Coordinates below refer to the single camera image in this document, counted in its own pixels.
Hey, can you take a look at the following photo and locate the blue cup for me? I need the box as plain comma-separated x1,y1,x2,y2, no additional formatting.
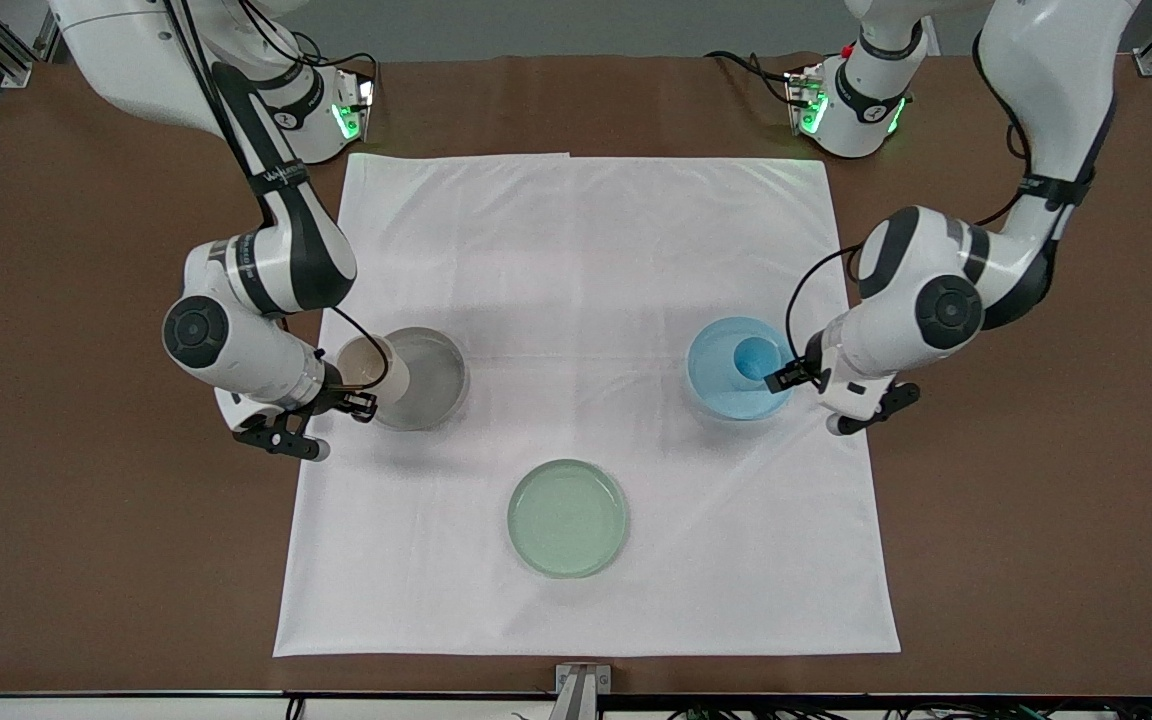
730,336,783,387

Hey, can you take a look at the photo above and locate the white mug with black handle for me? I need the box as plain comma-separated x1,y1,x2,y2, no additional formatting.
335,334,413,407

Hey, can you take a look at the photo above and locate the blue plate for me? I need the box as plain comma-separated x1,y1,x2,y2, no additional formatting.
685,316,799,422

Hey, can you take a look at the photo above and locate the gray plate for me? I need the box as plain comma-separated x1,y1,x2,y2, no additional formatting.
357,326,470,432

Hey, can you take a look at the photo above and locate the green plate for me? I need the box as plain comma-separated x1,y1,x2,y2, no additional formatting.
506,458,630,580

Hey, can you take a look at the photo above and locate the white square cloth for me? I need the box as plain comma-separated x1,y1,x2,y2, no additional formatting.
272,152,902,658

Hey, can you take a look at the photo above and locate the brown table cover sheet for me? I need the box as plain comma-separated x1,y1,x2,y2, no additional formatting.
0,52,1152,698

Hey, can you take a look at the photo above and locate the black left base cable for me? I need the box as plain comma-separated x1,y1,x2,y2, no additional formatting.
704,49,799,107

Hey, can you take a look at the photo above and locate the black base cable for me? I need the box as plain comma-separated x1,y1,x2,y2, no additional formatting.
291,30,380,85
704,49,799,107

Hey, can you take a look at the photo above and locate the black right base cable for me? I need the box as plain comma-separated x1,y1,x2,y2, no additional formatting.
291,30,380,85

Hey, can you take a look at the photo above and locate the grey metal table bracket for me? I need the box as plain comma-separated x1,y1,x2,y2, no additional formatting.
554,663,612,720

